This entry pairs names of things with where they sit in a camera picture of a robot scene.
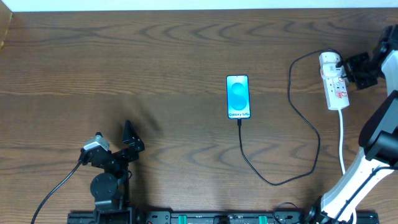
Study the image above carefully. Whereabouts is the black USB charging cable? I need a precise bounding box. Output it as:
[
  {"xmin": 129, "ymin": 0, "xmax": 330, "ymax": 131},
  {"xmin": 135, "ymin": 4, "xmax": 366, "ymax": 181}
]
[{"xmin": 237, "ymin": 48, "xmax": 344, "ymax": 187}]

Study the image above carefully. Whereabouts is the blue Galaxy smartphone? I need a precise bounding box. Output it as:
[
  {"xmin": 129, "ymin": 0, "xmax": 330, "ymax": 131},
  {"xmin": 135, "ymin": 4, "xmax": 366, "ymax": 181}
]
[{"xmin": 226, "ymin": 75, "xmax": 251, "ymax": 119}]

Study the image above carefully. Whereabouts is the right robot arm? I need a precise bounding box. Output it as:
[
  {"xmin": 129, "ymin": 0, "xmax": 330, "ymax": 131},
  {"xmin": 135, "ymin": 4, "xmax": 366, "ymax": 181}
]
[{"xmin": 302, "ymin": 25, "xmax": 397, "ymax": 223}]

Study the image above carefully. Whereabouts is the white power strip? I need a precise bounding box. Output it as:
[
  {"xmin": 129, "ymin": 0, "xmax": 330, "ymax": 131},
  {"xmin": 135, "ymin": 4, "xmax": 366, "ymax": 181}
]
[{"xmin": 320, "ymin": 65, "xmax": 349, "ymax": 111}]

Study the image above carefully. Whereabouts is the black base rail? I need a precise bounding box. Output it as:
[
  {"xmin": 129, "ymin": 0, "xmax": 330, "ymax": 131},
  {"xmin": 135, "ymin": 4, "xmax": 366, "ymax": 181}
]
[{"xmin": 67, "ymin": 210, "xmax": 381, "ymax": 224}]

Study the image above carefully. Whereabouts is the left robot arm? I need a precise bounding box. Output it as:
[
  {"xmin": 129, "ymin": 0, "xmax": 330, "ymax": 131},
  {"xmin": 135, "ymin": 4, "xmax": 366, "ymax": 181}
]
[{"xmin": 78, "ymin": 120, "xmax": 145, "ymax": 223}]

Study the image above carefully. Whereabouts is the white USB charger adapter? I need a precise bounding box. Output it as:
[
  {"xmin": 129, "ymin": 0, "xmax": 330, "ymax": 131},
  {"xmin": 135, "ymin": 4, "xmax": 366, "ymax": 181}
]
[{"xmin": 319, "ymin": 52, "xmax": 345, "ymax": 80}]

